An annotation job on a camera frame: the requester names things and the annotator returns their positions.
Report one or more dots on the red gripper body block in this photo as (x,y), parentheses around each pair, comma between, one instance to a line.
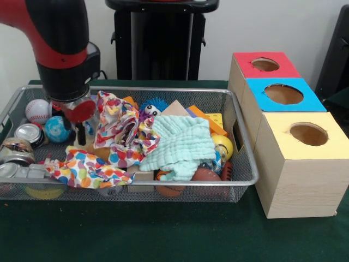
(81,112)

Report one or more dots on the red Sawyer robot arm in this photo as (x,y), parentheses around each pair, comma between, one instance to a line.
(60,41)

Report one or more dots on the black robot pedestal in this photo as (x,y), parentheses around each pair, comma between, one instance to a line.
(163,41)

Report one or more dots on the yellow ball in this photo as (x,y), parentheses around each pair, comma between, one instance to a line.
(223,146)

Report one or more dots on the silver toy robot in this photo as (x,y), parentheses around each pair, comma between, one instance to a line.
(32,172)

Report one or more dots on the blue patterned ball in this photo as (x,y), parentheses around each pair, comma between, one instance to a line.
(56,131)

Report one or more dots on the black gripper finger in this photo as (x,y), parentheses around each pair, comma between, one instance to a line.
(67,124)
(81,133)

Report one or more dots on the mint green waffle cloth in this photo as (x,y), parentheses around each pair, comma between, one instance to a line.
(185,142)

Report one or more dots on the plain wooden block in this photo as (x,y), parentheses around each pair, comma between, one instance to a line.
(141,176)
(175,107)

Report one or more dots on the small brown football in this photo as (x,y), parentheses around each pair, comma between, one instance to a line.
(204,174)

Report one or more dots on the wooden box with three holes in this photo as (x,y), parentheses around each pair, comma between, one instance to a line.
(300,185)

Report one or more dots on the colourful polka dot cloth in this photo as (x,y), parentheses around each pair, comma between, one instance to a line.
(117,122)
(87,170)

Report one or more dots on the white toy baseball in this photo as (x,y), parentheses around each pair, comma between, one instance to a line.
(37,110)

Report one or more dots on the silver tin can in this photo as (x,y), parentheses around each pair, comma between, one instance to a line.
(8,169)

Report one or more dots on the dark green tablecloth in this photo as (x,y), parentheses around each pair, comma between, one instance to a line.
(340,101)
(163,232)

